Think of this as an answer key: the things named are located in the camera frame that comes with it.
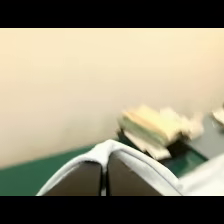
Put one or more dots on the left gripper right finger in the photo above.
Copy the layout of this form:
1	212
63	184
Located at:
128	178

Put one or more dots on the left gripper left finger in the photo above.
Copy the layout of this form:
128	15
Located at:
81	180

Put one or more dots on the pale blue garment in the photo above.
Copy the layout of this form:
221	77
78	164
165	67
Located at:
146	165

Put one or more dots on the heap of clothes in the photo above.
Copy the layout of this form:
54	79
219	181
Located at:
153	128

